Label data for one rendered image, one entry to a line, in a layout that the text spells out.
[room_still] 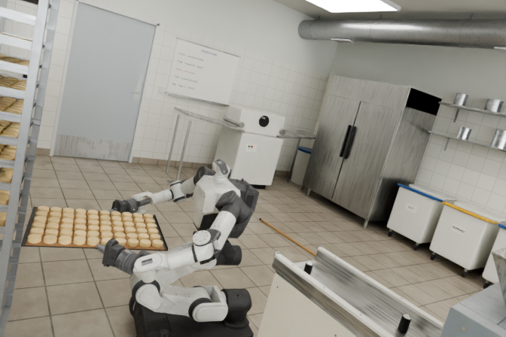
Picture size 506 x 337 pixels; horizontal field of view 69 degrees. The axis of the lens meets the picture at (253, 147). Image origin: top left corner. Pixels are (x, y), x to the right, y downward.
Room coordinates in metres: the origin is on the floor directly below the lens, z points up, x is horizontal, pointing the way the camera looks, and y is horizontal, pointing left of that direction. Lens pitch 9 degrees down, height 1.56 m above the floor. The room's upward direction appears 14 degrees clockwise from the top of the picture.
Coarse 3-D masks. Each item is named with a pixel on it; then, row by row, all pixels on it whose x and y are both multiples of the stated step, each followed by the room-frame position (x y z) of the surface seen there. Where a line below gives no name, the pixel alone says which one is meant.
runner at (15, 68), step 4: (0, 60) 1.30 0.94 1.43; (0, 64) 1.30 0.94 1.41; (4, 64) 1.31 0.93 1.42; (8, 64) 1.31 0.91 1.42; (12, 64) 1.32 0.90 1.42; (16, 64) 1.32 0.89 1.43; (0, 68) 1.30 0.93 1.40; (4, 68) 1.31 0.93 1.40; (8, 68) 1.31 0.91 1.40; (12, 68) 1.32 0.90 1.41; (16, 68) 1.32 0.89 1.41; (20, 68) 1.33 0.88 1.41; (24, 68) 1.33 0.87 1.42; (28, 68) 1.34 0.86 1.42; (20, 72) 1.33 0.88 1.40; (24, 72) 1.33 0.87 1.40
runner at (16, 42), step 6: (0, 36) 1.30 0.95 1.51; (6, 36) 1.30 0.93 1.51; (0, 42) 1.30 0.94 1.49; (6, 42) 1.30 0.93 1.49; (12, 42) 1.31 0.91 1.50; (18, 42) 1.32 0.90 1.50; (24, 42) 1.33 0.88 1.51; (30, 42) 1.34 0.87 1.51; (24, 48) 1.33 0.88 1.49; (30, 48) 1.34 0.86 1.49
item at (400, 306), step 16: (320, 256) 1.66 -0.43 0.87; (336, 256) 1.63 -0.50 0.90; (336, 272) 1.58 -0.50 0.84; (352, 272) 1.52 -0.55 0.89; (368, 288) 1.46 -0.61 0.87; (384, 288) 1.42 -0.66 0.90; (384, 304) 1.40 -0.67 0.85; (400, 304) 1.35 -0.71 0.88; (416, 320) 1.30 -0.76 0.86; (432, 320) 1.26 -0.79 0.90; (432, 336) 1.25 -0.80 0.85
